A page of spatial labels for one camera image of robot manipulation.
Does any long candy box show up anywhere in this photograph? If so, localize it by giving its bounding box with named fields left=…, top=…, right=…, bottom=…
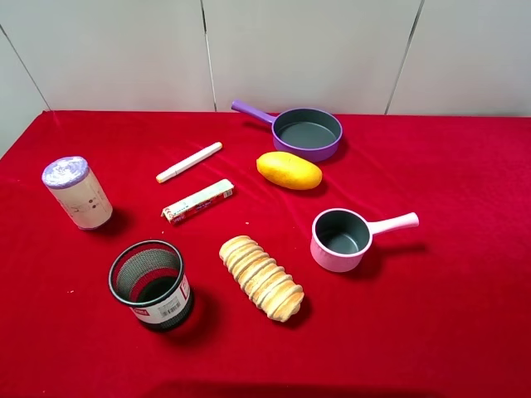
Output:
left=161, top=178, right=235, bottom=225

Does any yellow mango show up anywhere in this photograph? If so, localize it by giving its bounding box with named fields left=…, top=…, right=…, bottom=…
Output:
left=256, top=151, right=323, bottom=191

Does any ridged bread loaf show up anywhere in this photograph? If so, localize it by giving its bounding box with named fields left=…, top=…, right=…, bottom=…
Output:
left=219, top=235, right=304, bottom=323

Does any purple frying pan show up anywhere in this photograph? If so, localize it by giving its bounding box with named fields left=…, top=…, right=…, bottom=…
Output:
left=231, top=100, right=343, bottom=163

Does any white marker pen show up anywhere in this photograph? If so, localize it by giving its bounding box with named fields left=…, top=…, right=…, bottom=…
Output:
left=156, top=142, right=222, bottom=183

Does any pink saucepan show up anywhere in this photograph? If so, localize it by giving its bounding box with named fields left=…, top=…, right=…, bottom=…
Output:
left=310, top=208, right=419, bottom=273

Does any red table cloth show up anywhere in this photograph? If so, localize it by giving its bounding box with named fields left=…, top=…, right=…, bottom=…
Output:
left=1, top=111, right=530, bottom=397

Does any black mesh pen holder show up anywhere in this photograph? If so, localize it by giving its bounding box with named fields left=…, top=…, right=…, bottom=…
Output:
left=108, top=240, right=194, bottom=332

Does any purple bag roll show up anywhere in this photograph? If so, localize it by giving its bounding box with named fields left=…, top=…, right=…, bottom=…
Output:
left=41, top=156, right=113, bottom=230

